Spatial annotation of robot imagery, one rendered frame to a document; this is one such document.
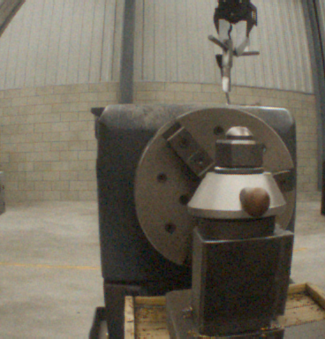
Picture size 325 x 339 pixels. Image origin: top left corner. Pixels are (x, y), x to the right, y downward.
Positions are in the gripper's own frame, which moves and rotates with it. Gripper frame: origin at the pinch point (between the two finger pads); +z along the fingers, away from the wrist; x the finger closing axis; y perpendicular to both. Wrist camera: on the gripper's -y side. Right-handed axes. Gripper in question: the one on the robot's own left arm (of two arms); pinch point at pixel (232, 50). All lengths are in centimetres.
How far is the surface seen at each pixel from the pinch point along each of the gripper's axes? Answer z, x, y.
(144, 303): 49, 3, -23
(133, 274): 50, 17, -1
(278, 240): 27, -28, -62
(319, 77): -193, 156, 1126
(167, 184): 28.4, 6.2, -12.4
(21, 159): 80, 693, 706
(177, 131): 19.0, 5.6, -11.9
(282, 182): 25.9, -13.7, -4.9
